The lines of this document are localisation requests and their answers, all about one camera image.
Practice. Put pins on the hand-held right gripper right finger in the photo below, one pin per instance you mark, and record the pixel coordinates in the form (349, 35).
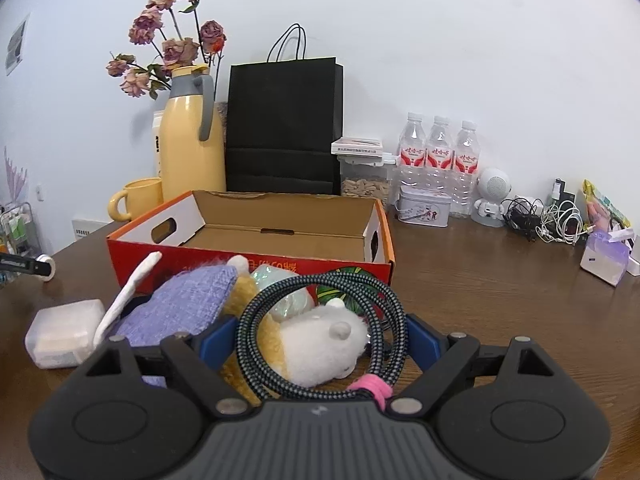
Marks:
(425, 342)

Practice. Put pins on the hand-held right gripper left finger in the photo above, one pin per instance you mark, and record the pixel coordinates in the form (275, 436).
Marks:
(217, 345)

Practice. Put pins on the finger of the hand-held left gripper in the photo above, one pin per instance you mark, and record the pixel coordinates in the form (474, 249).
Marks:
(20, 264)

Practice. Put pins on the purple woven pouch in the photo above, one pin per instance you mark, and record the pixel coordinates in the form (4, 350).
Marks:
(170, 305)

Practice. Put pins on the white and yellow plush toy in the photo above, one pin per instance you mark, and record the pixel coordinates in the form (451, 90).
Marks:
(320, 345)

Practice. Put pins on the orange cardboard box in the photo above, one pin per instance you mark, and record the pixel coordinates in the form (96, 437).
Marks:
(280, 240)

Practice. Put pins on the white leaflet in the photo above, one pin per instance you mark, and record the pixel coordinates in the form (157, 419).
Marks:
(90, 227)

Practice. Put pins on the white plastic box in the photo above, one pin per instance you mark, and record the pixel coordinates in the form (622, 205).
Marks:
(62, 332)

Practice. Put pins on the purple feather decoration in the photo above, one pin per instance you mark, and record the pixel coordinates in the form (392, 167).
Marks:
(14, 175)

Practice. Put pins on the white fabric strip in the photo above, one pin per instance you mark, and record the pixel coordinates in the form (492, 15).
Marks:
(125, 295)

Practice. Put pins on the green striped round item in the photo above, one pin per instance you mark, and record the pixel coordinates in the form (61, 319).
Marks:
(330, 294)

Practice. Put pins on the white printed tin box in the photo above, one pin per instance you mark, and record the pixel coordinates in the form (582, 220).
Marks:
(422, 210)

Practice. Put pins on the yellow mug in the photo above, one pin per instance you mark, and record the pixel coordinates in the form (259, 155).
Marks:
(145, 200)

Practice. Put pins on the clear jar of seeds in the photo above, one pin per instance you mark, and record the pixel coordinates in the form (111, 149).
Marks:
(365, 187)

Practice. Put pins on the white robot-shaped speaker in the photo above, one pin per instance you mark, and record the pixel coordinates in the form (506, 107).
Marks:
(492, 185)

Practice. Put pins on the purple tissue pack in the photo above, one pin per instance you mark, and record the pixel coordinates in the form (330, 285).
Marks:
(602, 257)

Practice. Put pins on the yellow thermos jug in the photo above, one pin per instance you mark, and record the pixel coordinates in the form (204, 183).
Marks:
(187, 150)

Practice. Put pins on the black charger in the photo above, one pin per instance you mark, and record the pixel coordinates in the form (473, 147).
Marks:
(562, 192)

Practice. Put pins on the clear water bottle red label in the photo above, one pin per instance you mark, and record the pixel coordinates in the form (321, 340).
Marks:
(440, 137)
(412, 135)
(467, 142)

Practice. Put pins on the small white card box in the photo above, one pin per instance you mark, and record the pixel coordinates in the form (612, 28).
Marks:
(357, 146)

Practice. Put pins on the black paper bag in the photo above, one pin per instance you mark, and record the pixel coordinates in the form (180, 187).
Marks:
(285, 120)

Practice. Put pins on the dried rose bouquet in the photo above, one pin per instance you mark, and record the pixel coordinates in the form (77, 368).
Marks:
(172, 52)

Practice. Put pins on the wall paper notice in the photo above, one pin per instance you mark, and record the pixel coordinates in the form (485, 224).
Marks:
(16, 45)

